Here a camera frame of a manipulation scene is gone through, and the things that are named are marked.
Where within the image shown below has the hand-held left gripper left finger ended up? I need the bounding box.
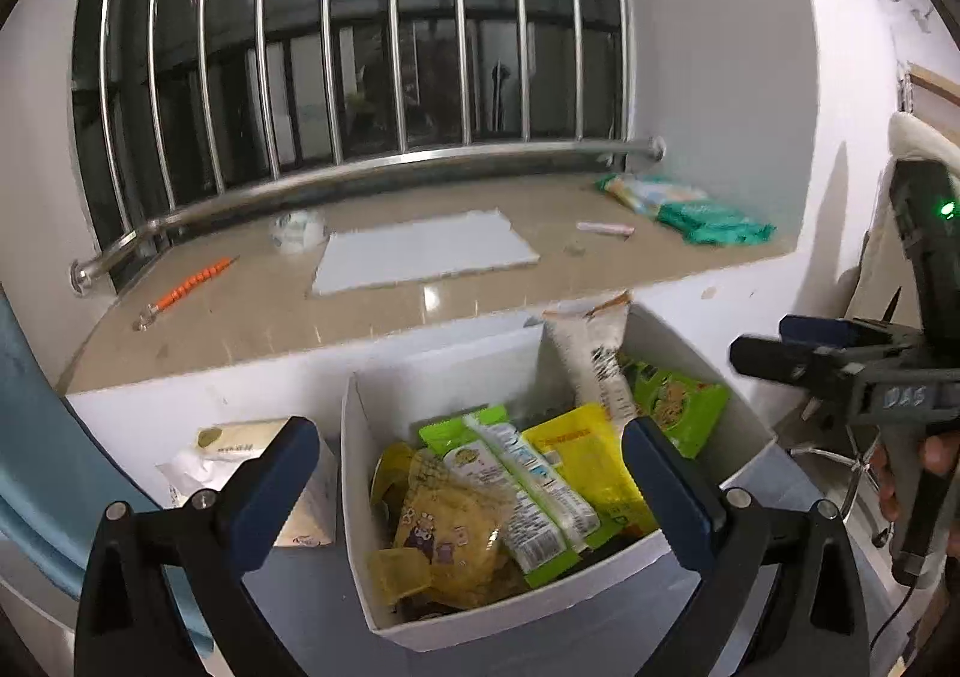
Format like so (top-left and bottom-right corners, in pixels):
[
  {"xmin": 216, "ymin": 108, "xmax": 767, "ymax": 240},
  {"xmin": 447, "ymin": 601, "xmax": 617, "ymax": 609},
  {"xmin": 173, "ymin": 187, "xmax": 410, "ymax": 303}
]
[{"xmin": 73, "ymin": 416, "xmax": 320, "ymax": 677}]

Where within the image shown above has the golden yellow snack packet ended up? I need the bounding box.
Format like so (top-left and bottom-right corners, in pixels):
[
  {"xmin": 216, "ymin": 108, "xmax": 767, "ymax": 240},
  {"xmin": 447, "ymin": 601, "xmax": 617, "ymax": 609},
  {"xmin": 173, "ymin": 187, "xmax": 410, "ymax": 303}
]
[{"xmin": 371, "ymin": 443, "xmax": 418, "ymax": 510}]

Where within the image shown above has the beige office chair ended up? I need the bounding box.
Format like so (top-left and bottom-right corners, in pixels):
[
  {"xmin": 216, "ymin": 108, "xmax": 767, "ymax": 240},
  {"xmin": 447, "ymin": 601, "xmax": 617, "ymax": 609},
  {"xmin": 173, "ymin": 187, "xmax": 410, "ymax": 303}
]
[{"xmin": 787, "ymin": 113, "xmax": 960, "ymax": 547}]

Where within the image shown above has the bright yellow snack packet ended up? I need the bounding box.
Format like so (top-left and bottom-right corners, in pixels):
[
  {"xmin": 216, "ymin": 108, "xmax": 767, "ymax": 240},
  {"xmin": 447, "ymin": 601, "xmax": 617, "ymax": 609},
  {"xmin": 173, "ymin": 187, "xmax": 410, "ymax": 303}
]
[{"xmin": 521, "ymin": 403, "xmax": 661, "ymax": 540}]

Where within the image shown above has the steel window grille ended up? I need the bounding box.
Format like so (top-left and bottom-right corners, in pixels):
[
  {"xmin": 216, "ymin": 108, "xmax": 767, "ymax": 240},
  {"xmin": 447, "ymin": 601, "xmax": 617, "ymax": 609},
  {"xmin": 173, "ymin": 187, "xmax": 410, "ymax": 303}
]
[{"xmin": 71, "ymin": 0, "xmax": 667, "ymax": 293}]

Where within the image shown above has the tissue pack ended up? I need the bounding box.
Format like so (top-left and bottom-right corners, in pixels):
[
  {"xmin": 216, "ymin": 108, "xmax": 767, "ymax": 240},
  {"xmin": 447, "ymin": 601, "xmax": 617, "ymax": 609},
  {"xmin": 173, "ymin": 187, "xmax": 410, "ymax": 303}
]
[{"xmin": 157, "ymin": 417, "xmax": 339, "ymax": 550}]

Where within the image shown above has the blue curtain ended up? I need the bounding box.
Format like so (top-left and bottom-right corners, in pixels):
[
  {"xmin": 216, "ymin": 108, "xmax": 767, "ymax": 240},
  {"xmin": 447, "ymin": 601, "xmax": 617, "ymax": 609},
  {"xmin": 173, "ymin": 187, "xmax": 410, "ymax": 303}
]
[{"xmin": 0, "ymin": 287, "xmax": 212, "ymax": 652}]

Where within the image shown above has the green wipes pack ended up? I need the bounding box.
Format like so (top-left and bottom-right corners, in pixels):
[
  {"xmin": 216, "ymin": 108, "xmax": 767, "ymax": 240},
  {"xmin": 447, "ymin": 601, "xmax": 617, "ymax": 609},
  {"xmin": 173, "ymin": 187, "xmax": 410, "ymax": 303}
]
[{"xmin": 656, "ymin": 197, "xmax": 778, "ymax": 247}]

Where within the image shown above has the green white long snack packet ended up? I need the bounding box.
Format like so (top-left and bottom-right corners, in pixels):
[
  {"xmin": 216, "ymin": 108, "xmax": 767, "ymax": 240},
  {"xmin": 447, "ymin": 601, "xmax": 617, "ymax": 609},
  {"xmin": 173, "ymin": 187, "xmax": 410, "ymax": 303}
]
[{"xmin": 418, "ymin": 405, "xmax": 602, "ymax": 589}]

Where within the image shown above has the black cable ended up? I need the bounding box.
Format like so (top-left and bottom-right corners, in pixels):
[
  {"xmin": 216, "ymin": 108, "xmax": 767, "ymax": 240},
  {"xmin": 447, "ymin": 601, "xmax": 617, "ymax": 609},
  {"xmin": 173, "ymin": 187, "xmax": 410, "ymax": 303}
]
[{"xmin": 862, "ymin": 581, "xmax": 922, "ymax": 657}]

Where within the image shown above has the person's right hand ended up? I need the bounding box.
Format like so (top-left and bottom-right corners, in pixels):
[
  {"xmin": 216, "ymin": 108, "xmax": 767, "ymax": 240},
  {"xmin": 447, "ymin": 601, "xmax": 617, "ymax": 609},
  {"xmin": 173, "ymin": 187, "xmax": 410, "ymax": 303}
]
[{"xmin": 870, "ymin": 431, "xmax": 960, "ymax": 524}]

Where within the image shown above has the green patterned snack packet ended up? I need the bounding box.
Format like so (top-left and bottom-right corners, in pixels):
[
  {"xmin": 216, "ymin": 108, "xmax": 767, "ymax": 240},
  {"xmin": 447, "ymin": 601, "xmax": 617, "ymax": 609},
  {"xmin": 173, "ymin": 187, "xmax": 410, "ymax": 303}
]
[{"xmin": 621, "ymin": 354, "xmax": 731, "ymax": 461}]

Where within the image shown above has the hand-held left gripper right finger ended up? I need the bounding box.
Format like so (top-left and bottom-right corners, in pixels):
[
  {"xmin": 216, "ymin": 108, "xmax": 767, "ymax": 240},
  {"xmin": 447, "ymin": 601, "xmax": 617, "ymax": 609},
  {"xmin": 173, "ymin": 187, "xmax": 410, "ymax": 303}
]
[{"xmin": 622, "ymin": 417, "xmax": 871, "ymax": 677}]

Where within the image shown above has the wooden frame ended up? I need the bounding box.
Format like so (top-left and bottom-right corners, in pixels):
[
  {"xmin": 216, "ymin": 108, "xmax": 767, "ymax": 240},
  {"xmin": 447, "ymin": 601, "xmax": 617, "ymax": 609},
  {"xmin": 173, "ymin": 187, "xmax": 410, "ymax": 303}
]
[{"xmin": 900, "ymin": 63, "xmax": 960, "ymax": 123}]

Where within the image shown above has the white cardboard box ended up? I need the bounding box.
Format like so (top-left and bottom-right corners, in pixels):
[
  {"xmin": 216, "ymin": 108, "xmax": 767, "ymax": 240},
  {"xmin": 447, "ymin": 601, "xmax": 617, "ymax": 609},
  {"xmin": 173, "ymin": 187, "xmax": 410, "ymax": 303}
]
[{"xmin": 341, "ymin": 305, "xmax": 778, "ymax": 652}]

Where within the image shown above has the yellow translucent snack bag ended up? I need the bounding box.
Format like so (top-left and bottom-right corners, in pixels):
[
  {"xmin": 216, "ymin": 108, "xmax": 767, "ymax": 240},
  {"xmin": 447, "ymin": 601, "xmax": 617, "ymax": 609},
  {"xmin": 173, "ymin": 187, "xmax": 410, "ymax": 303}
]
[{"xmin": 394, "ymin": 448, "xmax": 519, "ymax": 607}]

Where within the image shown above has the small yellow sachet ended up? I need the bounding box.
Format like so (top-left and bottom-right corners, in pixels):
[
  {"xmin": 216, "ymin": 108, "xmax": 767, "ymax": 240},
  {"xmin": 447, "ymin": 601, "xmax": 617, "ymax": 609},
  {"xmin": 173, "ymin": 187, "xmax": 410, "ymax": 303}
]
[{"xmin": 367, "ymin": 548, "xmax": 434, "ymax": 607}]

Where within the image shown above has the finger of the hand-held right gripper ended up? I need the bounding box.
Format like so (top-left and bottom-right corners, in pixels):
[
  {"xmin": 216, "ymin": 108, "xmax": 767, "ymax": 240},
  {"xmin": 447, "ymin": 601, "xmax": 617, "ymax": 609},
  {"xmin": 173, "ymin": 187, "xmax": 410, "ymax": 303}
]
[
  {"xmin": 730, "ymin": 335, "xmax": 863, "ymax": 402},
  {"xmin": 778, "ymin": 314, "xmax": 901, "ymax": 349}
]

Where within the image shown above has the clear tape roll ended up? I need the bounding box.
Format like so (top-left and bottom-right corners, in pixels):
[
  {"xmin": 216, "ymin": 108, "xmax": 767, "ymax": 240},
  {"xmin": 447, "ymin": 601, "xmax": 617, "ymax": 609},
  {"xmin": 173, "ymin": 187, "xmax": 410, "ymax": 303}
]
[{"xmin": 271, "ymin": 210, "xmax": 328, "ymax": 257}]

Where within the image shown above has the grey flat sheet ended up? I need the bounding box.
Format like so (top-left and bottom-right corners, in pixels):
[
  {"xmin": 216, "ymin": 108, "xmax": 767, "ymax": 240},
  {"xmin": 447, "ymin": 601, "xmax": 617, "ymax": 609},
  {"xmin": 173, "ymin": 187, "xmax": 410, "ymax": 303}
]
[{"xmin": 310, "ymin": 208, "xmax": 542, "ymax": 298}]

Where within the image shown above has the pale wipes pack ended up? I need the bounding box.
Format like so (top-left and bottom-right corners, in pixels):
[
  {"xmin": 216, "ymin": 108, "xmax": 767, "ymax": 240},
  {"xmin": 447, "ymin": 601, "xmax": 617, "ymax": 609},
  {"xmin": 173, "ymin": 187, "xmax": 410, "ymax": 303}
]
[{"xmin": 596, "ymin": 173, "xmax": 710, "ymax": 214}]

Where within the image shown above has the stone windowsill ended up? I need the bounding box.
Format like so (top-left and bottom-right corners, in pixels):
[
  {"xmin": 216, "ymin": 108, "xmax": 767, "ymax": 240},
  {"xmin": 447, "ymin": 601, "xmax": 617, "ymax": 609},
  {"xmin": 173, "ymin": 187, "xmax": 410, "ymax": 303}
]
[{"xmin": 56, "ymin": 167, "xmax": 796, "ymax": 395}]

